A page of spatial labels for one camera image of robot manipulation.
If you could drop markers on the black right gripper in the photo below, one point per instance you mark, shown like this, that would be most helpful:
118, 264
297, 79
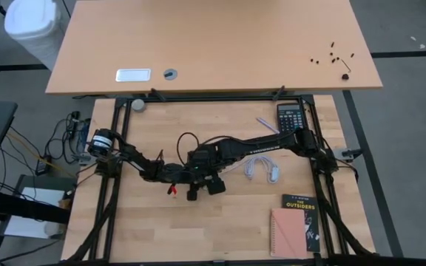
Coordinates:
205, 159

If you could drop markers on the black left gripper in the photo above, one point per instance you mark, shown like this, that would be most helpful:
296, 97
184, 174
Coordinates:
178, 173

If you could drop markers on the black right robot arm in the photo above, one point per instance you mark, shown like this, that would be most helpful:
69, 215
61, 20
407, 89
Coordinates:
264, 142

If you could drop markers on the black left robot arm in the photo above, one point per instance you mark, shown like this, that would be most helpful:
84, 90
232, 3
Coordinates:
131, 153

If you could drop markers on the purple white pen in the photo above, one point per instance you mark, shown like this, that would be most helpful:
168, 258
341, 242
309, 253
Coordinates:
267, 125

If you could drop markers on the grey round puck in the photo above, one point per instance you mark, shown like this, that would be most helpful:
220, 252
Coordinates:
138, 105

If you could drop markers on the black calculator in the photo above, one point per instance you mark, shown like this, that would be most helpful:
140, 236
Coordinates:
290, 118

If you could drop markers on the black Outsiders book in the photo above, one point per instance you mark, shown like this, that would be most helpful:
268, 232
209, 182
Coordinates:
301, 203

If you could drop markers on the silver rectangular desk plate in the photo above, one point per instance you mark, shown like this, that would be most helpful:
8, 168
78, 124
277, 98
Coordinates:
133, 75

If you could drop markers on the pink spiral notebook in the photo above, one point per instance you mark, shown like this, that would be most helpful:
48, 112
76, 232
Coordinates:
288, 232

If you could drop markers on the beige desk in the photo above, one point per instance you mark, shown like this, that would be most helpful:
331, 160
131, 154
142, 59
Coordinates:
213, 40

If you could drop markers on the black power adapter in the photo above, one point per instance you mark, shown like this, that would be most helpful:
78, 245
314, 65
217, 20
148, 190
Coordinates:
43, 166

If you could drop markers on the white paper sheet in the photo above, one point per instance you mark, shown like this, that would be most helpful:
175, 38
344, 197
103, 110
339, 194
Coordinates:
32, 210

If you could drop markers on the small black knob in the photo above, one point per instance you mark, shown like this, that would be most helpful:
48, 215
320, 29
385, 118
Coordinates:
345, 77

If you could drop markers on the black metal stand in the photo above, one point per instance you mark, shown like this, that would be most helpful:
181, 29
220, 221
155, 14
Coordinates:
13, 205

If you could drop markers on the black allen key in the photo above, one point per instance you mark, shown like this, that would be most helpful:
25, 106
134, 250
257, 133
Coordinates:
346, 65

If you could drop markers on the white trash bin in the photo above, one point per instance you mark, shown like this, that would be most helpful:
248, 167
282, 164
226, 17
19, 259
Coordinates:
32, 26

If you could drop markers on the black frame clamp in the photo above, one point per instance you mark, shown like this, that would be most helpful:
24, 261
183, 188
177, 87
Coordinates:
157, 94
279, 93

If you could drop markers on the grey metal bracket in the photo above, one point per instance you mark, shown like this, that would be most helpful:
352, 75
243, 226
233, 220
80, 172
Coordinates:
85, 159
348, 154

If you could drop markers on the black aluminium frame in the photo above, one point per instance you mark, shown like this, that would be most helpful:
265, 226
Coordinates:
320, 125

